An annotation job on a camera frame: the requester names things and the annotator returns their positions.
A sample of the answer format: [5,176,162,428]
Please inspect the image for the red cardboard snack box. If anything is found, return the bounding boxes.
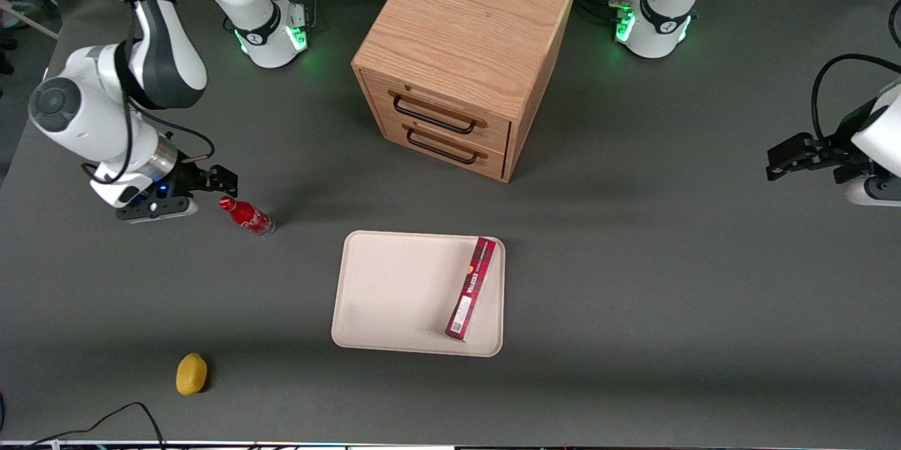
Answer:
[444,236,498,342]

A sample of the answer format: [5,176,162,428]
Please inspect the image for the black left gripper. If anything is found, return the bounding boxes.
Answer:
[766,132,874,183]

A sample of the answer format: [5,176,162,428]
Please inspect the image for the black left base cables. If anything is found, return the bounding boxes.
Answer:
[574,0,634,25]

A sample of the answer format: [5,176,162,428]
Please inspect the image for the yellow lemon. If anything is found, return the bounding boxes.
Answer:
[175,353,209,396]

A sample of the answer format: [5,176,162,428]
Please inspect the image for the thin black floor cable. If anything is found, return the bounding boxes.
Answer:
[0,402,167,450]

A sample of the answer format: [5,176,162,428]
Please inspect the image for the red coke bottle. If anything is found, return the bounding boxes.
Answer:
[218,195,276,237]

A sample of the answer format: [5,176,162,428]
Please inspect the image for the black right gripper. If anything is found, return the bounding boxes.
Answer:
[173,163,239,199]

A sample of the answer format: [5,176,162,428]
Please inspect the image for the beige plastic tray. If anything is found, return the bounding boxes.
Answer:
[331,230,506,358]

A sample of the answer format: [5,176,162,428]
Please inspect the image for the black looped wrist cable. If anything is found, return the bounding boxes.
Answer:
[811,53,901,144]

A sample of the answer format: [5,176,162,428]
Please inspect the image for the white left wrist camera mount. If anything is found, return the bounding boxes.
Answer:
[845,177,901,208]

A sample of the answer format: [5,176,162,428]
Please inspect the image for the black metal drawer handle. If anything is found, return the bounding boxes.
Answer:
[406,127,481,165]
[393,94,478,135]

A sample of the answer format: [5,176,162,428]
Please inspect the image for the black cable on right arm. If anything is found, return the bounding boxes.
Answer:
[81,0,216,187]

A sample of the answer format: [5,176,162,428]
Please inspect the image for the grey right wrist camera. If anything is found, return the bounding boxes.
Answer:
[115,194,200,224]

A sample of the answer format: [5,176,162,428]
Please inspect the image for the wooden drawer front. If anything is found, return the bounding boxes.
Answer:
[360,71,513,155]
[380,112,509,180]

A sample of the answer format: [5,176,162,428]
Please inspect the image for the wooden drawer cabinet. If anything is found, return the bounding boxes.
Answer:
[351,0,579,184]

